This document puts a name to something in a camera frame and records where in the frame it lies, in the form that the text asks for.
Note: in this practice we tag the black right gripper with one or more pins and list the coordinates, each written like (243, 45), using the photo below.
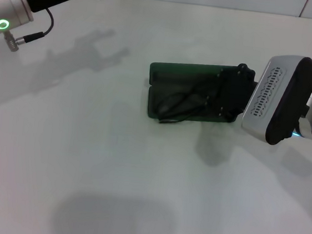
(236, 92)

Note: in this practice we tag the green glasses case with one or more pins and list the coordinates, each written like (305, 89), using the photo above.
(177, 71)

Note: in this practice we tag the black glasses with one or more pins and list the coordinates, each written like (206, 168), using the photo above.
(172, 121)

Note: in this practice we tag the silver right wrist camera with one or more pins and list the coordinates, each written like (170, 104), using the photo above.
(267, 92)

